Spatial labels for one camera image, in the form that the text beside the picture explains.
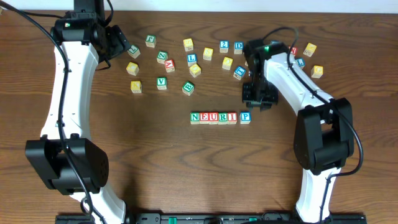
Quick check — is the red A block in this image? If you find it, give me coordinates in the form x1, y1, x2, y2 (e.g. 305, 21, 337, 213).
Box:
164, 59, 175, 73

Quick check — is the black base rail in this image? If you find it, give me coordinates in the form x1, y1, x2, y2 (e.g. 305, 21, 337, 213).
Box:
55, 212, 367, 224

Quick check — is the left black cable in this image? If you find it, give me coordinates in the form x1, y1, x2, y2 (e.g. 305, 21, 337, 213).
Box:
0, 0, 114, 224

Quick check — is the blue T block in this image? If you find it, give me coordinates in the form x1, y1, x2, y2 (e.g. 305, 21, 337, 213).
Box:
233, 66, 246, 80

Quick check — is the green Z block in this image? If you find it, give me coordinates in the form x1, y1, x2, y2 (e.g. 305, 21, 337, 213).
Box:
156, 51, 169, 64

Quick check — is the blue l block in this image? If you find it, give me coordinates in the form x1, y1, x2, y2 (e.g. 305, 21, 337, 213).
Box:
187, 54, 197, 67
296, 58, 305, 69

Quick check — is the yellow s block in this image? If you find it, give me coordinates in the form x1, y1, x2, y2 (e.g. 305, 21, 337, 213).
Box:
183, 38, 194, 52
203, 47, 214, 61

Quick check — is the red E block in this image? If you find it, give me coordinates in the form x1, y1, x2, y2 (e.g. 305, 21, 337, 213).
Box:
199, 112, 210, 124

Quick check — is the green N block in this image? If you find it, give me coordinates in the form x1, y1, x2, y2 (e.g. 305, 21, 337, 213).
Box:
190, 112, 200, 124

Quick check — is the blue L block right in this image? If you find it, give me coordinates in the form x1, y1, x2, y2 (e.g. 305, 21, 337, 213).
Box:
296, 58, 305, 69

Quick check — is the red U block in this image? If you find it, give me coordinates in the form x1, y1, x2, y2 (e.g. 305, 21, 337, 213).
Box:
208, 112, 219, 124

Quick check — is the red M block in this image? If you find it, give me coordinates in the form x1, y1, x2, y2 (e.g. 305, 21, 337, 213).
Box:
291, 47, 297, 55

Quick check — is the yellow block top right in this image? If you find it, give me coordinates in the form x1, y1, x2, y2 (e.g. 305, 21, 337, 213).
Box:
303, 42, 317, 57

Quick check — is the green B block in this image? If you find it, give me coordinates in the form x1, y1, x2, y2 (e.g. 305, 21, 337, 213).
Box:
182, 82, 195, 96

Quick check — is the blue 2 block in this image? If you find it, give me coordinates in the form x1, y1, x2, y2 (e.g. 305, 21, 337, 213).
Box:
220, 40, 229, 54

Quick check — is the yellow G block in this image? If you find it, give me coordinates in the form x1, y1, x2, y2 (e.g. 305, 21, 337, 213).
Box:
311, 65, 323, 78

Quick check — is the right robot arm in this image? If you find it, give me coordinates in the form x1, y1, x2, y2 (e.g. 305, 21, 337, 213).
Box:
242, 39, 354, 223

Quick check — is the yellow o block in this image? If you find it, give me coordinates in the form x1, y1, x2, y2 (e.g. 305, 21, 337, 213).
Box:
189, 63, 201, 78
222, 57, 233, 70

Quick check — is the green J block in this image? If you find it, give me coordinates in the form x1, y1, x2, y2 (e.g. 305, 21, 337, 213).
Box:
145, 35, 157, 48

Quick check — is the yellow K block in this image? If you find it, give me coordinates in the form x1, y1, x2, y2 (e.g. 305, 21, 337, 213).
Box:
131, 80, 142, 93

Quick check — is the yellow C block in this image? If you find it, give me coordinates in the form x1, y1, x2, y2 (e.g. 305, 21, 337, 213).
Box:
126, 62, 139, 76

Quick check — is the blue P block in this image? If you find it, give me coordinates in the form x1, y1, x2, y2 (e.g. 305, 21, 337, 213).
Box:
240, 111, 251, 124

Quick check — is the green L block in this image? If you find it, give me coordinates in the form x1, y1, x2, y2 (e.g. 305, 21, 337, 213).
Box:
127, 45, 141, 58

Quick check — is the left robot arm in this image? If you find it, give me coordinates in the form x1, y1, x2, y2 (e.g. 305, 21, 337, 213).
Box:
25, 8, 134, 223

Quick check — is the green V block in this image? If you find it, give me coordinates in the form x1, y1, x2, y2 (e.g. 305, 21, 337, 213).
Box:
156, 77, 167, 90

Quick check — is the yellow S block top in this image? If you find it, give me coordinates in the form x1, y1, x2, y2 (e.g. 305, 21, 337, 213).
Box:
183, 38, 194, 52

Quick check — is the blue D block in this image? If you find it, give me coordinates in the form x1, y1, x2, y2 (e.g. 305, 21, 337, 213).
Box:
234, 42, 244, 54

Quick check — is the yellow O block centre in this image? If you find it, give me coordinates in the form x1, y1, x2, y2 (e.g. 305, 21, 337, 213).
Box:
222, 57, 233, 70

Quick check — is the green R block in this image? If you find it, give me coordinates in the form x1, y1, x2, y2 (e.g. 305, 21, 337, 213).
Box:
218, 113, 228, 124

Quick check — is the red I block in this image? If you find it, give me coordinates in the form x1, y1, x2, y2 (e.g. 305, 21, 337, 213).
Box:
227, 112, 238, 124

